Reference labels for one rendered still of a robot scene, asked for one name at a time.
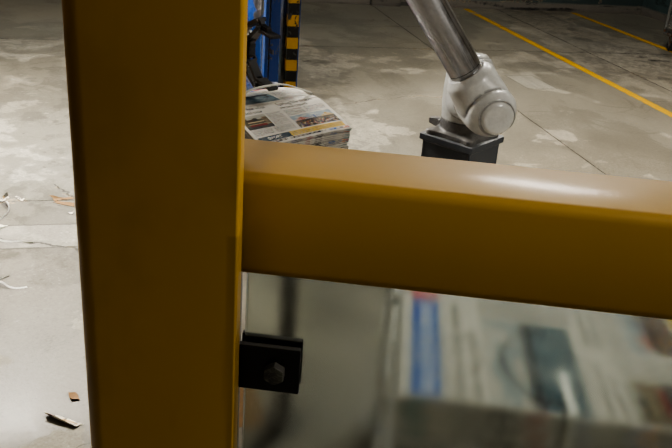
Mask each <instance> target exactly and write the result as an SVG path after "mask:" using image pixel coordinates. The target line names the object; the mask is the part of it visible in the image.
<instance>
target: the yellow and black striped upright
mask: <svg viewBox="0 0 672 448"><path fill-rule="evenodd" d="M299 11H300V0H287V14H286V36H285V59H284V82H283V84H288V85H292V86H295V87H296V70H297V51H298V31H299Z"/></svg>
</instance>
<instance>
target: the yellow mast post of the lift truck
mask: <svg viewBox="0 0 672 448"><path fill-rule="evenodd" d="M61 1H62V16H63V31H64V46H65V61H66V76H67V91H68V106H69V121H70V136H71V151H72V166H73V181H74V196H75V211H76V226H77V241H78V256H79V271H80V286H81V301H82V316H83V331H84V346H85V361H86V376H87V391H88V406H89V421H90V436H91V448H238V444H239V406H240V387H238V381H239V341H241V329H242V290H243V272H241V261H242V221H243V181H244V141H245V101H246V61H247V21H248V0H61Z"/></svg>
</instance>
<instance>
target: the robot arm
mask: <svg viewBox="0 0 672 448"><path fill-rule="evenodd" d="M406 2H407V3H408V5H409V7H410V9H411V10H412V12H413V14H414V16H415V17H416V19H417V21H418V23H419V24H420V26H421V28H422V30H423V31H424V33H425V35H426V37H427V38H428V40H429V42H430V44H431V45H432V47H433V49H434V51H435V52H436V54H437V56H438V58H439V60H440V61H441V63H442V65H443V67H444V68H445V70H446V77H445V82H444V88H443V97H442V114H441V116H431V117H430V118H429V123H431V124H433V125H435V126H433V127H429V128H427V129H426V133H427V134H430V135H435V136H438V137H442V138H445V139H448V140H451V141H454V142H457V143H460V144H463V145H465V146H468V147H473V146H475V145H476V144H478V143H481V142H483V141H486V140H489V139H491V138H497V137H498V135H499V134H501V133H503V132H505V131H506V130H507V129H509V128H510V127H511V126H512V125H513V123H514V121H515V119H516V115H517V105H516V101H515V99H514V97H513V95H512V94H511V93H510V92H509V91H508V88H507V86H506V85H505V83H504V82H503V80H502V79H501V77H500V76H499V74H498V73H497V71H496V69H495V66H494V64H493V62H492V60H491V59H490V58H489V57H488V56H487V55H486V54H483V53H476V52H475V50H474V49H473V47H472V45H471V43H470V41H469V39H468V38H467V36H466V34H465V32H464V30H463V28H462V26H461V25H460V23H459V21H458V19H457V17H456V15H455V14H454V12H453V10H452V8H451V6H450V4H449V3H448V1H447V0H406ZM265 21H266V17H259V18H255V19H253V20H251V21H248V22H247V61H246V76H247V78H248V79H249V81H250V83H251V84H252V86H253V88H254V87H258V86H263V85H269V84H273V83H272V82H271V81H270V80H268V79H267V78H266V77H264V78H263V76H262V73H261V71H260V68H259V66H258V64H257V57H256V55H255V47H256V44H255V41H256V40H257V39H258V37H259V36H260V35H261V34H262V35H264V36H266V37H268V38H270V39H281V36H280V35H279V34H277V33H275V32H273V31H272V28H271V27H269V26H267V24H265ZM253 26H256V28H255V29H254V30H253V31H252V32H250V31H249V29H251V28H252V27H253ZM252 57H253V59H251V58H252Z"/></svg>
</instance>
